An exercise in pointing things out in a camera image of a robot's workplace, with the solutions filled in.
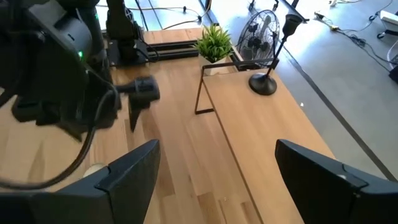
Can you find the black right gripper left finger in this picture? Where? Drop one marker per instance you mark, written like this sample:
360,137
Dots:
93,202

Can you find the black metal candlestick holder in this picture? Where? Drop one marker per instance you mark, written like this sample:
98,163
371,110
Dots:
262,84

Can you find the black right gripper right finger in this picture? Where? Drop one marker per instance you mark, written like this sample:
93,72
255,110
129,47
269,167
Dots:
342,199

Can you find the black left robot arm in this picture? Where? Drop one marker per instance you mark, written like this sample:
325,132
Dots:
73,35

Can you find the black aluminium table frame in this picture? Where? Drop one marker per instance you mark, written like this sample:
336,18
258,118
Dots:
174,53

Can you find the green plant in white pot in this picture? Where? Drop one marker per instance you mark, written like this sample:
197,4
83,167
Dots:
214,43

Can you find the black floor fan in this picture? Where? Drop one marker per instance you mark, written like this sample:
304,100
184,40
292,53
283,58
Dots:
258,37

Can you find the black stand legs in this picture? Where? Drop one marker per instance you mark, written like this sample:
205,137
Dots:
295,11

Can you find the wooden shelf riser black legs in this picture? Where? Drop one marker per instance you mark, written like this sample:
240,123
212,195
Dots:
264,140

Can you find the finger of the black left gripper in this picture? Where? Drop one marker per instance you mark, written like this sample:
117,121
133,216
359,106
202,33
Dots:
144,90
79,132

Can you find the white floor device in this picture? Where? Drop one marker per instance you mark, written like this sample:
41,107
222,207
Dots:
390,20

